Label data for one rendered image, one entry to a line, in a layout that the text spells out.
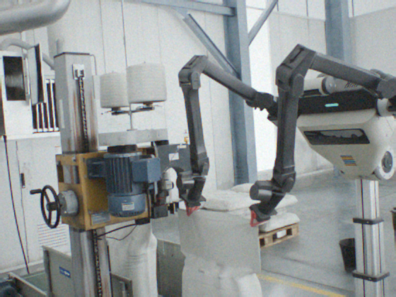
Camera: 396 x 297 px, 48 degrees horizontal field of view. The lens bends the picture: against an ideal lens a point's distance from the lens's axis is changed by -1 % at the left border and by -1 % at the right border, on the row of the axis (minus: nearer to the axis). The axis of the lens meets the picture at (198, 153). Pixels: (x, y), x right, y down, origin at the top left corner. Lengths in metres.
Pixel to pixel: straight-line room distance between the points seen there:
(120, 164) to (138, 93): 0.30
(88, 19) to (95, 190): 4.93
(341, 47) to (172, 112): 4.79
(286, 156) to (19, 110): 2.97
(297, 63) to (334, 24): 9.36
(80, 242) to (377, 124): 1.30
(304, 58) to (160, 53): 5.89
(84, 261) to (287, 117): 1.05
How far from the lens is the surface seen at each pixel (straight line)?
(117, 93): 2.05
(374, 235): 2.15
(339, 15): 10.72
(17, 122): 4.12
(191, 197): 1.95
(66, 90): 1.92
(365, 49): 10.60
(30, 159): 4.69
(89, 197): 1.89
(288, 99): 1.44
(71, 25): 5.39
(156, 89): 1.83
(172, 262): 2.77
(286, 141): 1.52
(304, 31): 10.08
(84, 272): 2.00
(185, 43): 7.57
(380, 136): 1.89
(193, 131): 1.85
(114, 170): 1.75
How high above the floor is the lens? 1.41
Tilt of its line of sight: 3 degrees down
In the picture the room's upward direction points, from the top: 4 degrees counter-clockwise
